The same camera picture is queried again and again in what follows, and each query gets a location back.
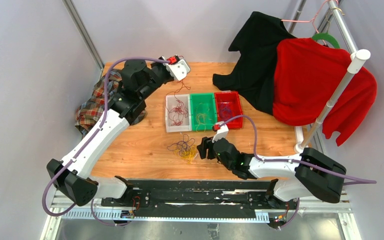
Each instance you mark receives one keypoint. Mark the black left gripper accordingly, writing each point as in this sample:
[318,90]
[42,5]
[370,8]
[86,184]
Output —
[162,65]

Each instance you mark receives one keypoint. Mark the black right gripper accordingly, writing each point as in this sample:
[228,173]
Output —
[203,147]

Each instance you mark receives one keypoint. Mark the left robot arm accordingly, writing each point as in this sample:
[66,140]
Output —
[124,94]

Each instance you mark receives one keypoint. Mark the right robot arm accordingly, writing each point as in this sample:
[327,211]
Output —
[306,174]

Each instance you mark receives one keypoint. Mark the white plastic bin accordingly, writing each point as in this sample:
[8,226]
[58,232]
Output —
[178,113]

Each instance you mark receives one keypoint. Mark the green plastic bin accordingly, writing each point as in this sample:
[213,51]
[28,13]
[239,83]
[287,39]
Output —
[203,111]

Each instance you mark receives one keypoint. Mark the red plastic bin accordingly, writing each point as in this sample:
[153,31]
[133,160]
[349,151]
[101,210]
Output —
[228,105]

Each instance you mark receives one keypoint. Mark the plaid flannel shirt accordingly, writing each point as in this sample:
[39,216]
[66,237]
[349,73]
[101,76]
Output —
[89,112]

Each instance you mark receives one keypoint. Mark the black shirt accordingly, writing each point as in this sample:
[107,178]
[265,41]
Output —
[253,75]

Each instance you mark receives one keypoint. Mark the red sweater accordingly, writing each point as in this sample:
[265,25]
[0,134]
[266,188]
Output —
[306,76]

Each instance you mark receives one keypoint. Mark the green clothes hanger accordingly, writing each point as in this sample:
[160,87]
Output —
[326,37]

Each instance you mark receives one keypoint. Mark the white clothes rack pole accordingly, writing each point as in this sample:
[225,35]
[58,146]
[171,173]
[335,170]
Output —
[358,59]

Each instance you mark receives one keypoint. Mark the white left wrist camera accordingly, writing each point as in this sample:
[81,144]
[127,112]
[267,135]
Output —
[177,67]

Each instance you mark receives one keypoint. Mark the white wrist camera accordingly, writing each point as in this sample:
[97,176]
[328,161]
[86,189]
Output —
[221,130]
[177,67]

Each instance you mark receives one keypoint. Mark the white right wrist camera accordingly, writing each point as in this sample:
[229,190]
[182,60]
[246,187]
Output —
[221,130]

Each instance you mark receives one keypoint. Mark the pink wire hanger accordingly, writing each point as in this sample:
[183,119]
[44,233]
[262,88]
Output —
[297,15]

